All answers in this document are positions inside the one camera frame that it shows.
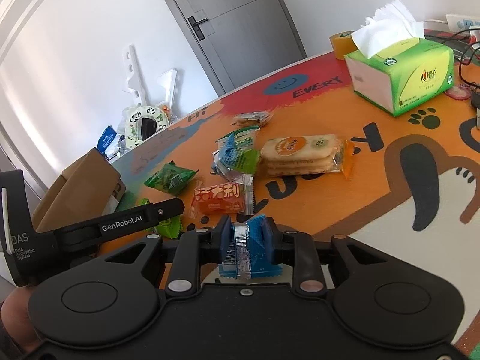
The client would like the bunch of keys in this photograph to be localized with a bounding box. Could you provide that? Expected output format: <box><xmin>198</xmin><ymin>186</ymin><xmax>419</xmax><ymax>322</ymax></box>
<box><xmin>470</xmin><ymin>86</ymin><xmax>480</xmax><ymax>132</ymax></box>

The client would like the black cable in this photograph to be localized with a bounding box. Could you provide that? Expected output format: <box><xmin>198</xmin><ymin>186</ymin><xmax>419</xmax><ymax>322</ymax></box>
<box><xmin>424</xmin><ymin>28</ymin><xmax>480</xmax><ymax>87</ymax></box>

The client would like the blue green silver snack packet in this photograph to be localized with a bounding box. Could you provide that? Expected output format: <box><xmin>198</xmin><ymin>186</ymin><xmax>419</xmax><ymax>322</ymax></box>
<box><xmin>211</xmin><ymin>133</ymin><xmax>262</xmax><ymax>186</ymax></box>

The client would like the rice cracker packet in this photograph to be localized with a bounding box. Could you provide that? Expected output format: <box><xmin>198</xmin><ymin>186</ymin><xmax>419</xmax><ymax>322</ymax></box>
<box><xmin>259</xmin><ymin>134</ymin><xmax>356</xmax><ymax>181</ymax></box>

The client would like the light green snack packet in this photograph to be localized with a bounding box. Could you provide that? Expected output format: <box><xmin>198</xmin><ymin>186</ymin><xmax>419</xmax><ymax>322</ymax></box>
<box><xmin>137</xmin><ymin>197</ymin><xmax>184</xmax><ymax>239</ymax></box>

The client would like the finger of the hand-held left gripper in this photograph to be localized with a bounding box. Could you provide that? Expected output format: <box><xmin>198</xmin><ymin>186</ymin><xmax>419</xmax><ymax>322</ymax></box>
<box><xmin>140</xmin><ymin>198</ymin><xmax>185</xmax><ymax>230</ymax></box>

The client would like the clear brown snack packet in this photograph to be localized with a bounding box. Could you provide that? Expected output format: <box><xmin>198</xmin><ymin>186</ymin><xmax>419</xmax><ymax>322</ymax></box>
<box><xmin>230</xmin><ymin>110</ymin><xmax>274</xmax><ymax>128</ymax></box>

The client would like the pink keychain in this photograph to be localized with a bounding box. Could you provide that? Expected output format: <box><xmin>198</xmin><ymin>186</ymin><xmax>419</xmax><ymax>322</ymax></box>
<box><xmin>446</xmin><ymin>84</ymin><xmax>472</xmax><ymax>100</ymax></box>

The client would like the blue bag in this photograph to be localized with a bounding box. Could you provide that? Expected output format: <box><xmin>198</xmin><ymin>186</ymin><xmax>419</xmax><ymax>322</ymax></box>
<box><xmin>97</xmin><ymin>125</ymin><xmax>120</xmax><ymax>149</ymax></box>

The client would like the short white foam board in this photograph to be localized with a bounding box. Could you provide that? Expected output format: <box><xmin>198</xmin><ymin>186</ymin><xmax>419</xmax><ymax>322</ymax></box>
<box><xmin>157</xmin><ymin>68</ymin><xmax>181</xmax><ymax>111</ymax></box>

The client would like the colourful cartoon table mat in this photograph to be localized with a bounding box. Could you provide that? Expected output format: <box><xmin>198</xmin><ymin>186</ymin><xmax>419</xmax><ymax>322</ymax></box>
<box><xmin>112</xmin><ymin>19</ymin><xmax>480</xmax><ymax>360</ymax></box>

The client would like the tall white foam board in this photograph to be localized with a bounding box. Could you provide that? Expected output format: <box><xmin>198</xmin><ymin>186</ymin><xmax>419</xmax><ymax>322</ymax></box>
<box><xmin>122</xmin><ymin>44</ymin><xmax>149</xmax><ymax>106</ymax></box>

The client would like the white power strip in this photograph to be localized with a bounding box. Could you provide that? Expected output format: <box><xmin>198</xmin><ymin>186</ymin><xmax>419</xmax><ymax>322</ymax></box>
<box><xmin>445</xmin><ymin>13</ymin><xmax>480</xmax><ymax>32</ymax></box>

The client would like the orange snack packet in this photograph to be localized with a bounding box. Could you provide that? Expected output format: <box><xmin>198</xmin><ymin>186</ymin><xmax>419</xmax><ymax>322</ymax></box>
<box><xmin>190</xmin><ymin>179</ymin><xmax>256</xmax><ymax>219</ymax></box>

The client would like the black door handle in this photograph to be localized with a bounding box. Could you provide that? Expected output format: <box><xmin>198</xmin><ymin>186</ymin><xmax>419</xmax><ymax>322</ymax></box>
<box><xmin>187</xmin><ymin>16</ymin><xmax>209</xmax><ymax>42</ymax></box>

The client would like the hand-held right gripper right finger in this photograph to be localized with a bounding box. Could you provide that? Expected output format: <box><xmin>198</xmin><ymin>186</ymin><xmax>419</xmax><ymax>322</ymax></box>
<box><xmin>260</xmin><ymin>215</ymin><xmax>387</xmax><ymax>297</ymax></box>

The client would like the panda print toilet seat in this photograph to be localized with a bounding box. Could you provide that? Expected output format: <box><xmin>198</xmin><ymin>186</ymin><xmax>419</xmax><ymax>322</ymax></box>
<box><xmin>124</xmin><ymin>105</ymin><xmax>169</xmax><ymax>147</ymax></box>

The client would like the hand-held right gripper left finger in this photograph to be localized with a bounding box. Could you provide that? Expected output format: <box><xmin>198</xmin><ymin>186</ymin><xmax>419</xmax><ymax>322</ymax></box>
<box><xmin>101</xmin><ymin>215</ymin><xmax>233</xmax><ymax>298</ymax></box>

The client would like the green tissue box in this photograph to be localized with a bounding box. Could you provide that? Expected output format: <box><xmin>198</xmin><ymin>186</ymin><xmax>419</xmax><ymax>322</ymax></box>
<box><xmin>344</xmin><ymin>0</ymin><xmax>455</xmax><ymax>117</ymax></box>

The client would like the yellow tape roll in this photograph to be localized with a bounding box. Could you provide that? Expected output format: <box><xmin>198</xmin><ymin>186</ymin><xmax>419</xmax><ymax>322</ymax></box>
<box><xmin>330</xmin><ymin>30</ymin><xmax>359</xmax><ymax>61</ymax></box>

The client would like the brown cardboard box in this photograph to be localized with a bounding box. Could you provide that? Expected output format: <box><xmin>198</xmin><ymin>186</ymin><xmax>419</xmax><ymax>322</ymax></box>
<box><xmin>32</xmin><ymin>147</ymin><xmax>126</xmax><ymax>233</ymax></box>

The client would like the grey door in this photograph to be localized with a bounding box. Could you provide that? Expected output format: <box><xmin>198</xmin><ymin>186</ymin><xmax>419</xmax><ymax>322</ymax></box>
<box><xmin>148</xmin><ymin>0</ymin><xmax>308</xmax><ymax>94</ymax></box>

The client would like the dark green snack packet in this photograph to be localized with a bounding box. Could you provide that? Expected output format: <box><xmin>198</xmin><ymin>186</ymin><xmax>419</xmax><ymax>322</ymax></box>
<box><xmin>144</xmin><ymin>160</ymin><xmax>199</xmax><ymax>197</ymax></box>

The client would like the person's left hand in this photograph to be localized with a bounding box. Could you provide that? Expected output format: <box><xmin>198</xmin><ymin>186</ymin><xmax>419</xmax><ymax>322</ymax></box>
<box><xmin>0</xmin><ymin>287</ymin><xmax>42</xmax><ymax>350</ymax></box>

